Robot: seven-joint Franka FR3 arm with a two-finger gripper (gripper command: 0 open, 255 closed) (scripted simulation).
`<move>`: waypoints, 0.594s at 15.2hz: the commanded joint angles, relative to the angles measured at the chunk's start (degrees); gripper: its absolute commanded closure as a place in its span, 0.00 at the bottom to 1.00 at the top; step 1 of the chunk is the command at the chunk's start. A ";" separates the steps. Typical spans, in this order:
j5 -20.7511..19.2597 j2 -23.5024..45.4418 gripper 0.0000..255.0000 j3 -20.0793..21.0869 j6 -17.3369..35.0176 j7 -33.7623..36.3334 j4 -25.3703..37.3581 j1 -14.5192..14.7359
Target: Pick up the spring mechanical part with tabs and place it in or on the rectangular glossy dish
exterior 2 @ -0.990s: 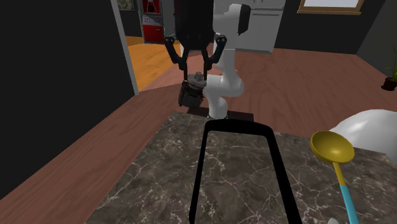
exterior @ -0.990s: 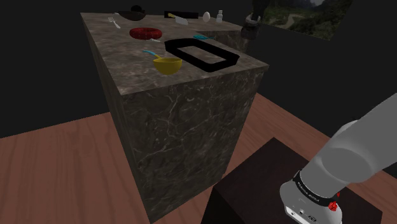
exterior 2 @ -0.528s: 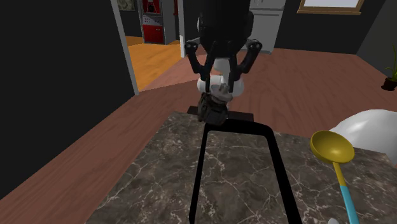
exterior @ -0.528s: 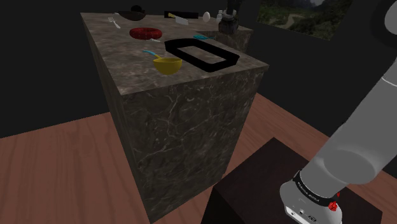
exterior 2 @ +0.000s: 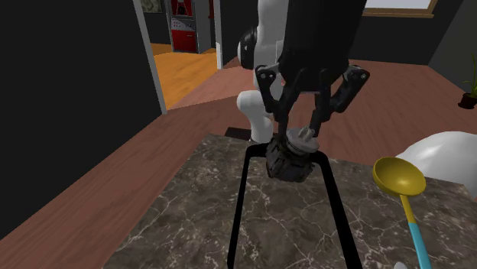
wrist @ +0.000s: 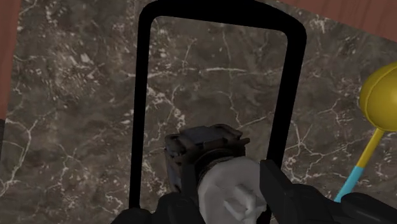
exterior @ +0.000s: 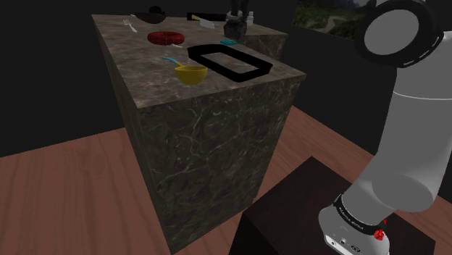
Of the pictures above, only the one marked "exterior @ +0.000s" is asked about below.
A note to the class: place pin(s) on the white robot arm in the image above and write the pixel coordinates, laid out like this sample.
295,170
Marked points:
406,148

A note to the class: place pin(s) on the yellow bowl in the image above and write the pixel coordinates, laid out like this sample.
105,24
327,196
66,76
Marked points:
190,75

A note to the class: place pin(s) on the black rectangular sink rim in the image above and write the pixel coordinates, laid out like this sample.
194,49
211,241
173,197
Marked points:
197,53

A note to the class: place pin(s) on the teal sponge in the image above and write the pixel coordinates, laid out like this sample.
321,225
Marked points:
229,42

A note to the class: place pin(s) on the small white utensil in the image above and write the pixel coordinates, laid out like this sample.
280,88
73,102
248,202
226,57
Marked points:
177,45

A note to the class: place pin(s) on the dark figure with white band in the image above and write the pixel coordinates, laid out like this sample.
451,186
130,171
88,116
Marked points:
234,29

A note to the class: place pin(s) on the dark robot stand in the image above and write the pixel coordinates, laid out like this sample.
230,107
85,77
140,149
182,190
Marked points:
296,197

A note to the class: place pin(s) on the black flat board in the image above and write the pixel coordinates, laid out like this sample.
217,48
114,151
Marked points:
216,16

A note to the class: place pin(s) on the small white bottle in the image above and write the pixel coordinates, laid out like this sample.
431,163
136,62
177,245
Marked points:
250,18

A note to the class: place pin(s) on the dark brown bowl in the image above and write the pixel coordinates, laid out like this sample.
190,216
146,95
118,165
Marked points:
150,18

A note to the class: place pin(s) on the black round object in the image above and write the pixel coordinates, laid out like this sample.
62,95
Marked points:
156,9

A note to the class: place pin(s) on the white fork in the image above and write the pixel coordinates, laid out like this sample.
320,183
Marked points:
130,25

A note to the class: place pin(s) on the landscape wall picture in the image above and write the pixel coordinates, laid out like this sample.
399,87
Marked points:
325,17

